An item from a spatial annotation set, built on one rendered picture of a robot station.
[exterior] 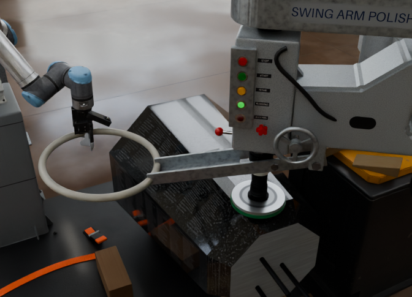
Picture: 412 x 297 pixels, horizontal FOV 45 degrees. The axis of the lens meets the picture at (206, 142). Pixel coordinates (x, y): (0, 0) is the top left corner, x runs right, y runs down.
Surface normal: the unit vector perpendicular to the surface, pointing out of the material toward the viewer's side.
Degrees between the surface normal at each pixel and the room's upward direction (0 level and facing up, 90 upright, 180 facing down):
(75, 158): 0
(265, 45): 90
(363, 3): 90
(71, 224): 0
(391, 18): 90
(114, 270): 0
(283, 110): 90
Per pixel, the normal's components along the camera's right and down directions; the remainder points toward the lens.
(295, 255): 0.41, 0.49
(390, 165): -0.18, -0.87
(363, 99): -0.18, 0.53
